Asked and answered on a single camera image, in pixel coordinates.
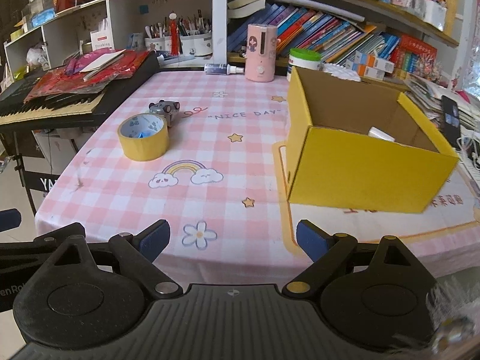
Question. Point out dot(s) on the white textured pack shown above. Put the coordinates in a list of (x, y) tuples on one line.
[(341, 72)]

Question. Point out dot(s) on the row of leaning books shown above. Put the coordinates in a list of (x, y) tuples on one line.
[(318, 33)]

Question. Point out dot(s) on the pile of papers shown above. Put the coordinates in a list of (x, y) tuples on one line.
[(423, 90)]

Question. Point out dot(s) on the white tube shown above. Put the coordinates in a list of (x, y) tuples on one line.
[(380, 134), (221, 69)]

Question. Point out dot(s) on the clear plastic bag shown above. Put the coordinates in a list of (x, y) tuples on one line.
[(37, 57)]

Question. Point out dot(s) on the yellow cardboard box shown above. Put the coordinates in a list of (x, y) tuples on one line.
[(367, 172)]

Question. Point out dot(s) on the black keyboard stand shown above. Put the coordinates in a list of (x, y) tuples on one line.
[(39, 182)]

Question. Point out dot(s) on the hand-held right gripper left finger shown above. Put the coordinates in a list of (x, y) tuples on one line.
[(153, 240)]

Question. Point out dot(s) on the white jar green lid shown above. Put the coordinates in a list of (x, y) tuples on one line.
[(304, 62)]

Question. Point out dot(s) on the red tassel ornament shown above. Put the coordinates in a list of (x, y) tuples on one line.
[(174, 37)]

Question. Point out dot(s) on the stack of red packets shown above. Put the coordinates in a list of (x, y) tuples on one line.
[(123, 67)]

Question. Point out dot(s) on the white pen holder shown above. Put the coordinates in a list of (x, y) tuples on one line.
[(197, 45), (157, 43)]

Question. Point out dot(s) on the white shelf unit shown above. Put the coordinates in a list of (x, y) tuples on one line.
[(123, 7)]

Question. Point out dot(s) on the wooden bookshelf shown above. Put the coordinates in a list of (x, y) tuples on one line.
[(412, 22)]

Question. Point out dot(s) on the white envelope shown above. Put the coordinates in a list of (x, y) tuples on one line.
[(101, 62)]

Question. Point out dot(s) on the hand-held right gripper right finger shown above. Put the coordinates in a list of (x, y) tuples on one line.
[(313, 242)]

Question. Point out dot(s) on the orange white medicine box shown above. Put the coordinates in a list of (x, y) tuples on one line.
[(375, 60), (365, 70)]

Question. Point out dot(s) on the white paper bag red label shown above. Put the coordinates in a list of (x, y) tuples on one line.
[(102, 37)]

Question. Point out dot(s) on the black electronic keyboard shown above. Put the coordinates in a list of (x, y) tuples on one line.
[(56, 108)]

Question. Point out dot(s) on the black phone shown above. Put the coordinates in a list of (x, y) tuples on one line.
[(451, 120)]

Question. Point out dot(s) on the pink checked tablecloth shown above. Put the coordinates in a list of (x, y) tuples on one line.
[(225, 150)]

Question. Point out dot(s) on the yellow tape roll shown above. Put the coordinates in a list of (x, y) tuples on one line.
[(144, 146)]

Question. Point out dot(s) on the rolled white poster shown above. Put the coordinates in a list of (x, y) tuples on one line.
[(318, 7)]

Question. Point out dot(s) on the stack of thick books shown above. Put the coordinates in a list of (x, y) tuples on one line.
[(247, 3)]

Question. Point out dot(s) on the red boxed book set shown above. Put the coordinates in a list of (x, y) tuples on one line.
[(416, 56)]

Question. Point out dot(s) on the blue packs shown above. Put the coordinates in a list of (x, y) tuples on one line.
[(42, 17)]

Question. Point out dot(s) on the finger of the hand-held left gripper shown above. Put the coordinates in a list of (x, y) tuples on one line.
[(30, 251), (9, 219)]

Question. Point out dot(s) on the white cup with pens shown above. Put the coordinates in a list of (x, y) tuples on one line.
[(435, 17)]

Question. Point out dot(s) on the pink humidifier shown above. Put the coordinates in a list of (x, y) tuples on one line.
[(260, 54)]

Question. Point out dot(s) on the white yellow-edged placemat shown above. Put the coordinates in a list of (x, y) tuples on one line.
[(375, 228)]

